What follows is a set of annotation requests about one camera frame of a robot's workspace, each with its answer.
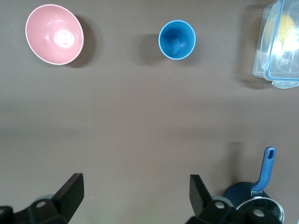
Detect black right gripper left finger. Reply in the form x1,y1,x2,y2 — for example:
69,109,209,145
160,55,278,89
0,173,84,224

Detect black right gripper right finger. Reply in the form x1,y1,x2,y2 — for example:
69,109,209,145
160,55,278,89
188,174,285,224

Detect pink bowl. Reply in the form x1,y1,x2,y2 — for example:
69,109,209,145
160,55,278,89
25,4,85,65

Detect dark blue pot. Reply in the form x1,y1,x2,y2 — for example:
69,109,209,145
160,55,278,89
222,146,282,210

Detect clear plastic container blue lid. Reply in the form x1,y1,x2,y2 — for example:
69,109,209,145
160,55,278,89
253,0,299,90

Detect blue cup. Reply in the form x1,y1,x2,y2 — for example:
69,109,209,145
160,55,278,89
158,20,197,61

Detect yellow lemon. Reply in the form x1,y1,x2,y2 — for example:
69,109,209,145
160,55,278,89
265,13,299,49

